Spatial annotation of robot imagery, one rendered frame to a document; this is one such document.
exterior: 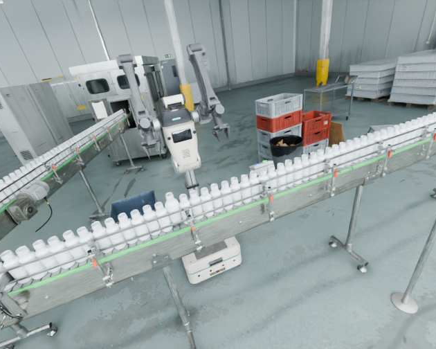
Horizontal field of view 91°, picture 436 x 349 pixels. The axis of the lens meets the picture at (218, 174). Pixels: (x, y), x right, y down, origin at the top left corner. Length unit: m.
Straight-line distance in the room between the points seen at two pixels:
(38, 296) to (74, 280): 0.15
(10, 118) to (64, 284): 5.80
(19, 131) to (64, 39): 7.18
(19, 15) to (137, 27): 4.55
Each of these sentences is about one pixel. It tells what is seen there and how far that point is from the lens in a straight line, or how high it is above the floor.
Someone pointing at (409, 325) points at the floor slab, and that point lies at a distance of 2.19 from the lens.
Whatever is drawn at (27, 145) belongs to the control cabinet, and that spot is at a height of 0.61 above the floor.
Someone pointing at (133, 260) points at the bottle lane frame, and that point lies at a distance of 1.24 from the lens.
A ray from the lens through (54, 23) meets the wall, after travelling 13.35.
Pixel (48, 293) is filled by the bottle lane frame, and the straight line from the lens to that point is 1.37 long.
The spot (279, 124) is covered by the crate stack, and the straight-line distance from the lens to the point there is 3.45.
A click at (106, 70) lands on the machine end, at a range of 4.78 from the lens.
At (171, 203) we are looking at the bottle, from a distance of 1.10.
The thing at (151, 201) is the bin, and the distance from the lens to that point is 1.76.
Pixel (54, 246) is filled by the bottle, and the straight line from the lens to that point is 1.23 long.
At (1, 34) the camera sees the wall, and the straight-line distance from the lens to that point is 13.81.
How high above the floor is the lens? 1.75
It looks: 28 degrees down
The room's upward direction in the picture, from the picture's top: 9 degrees counter-clockwise
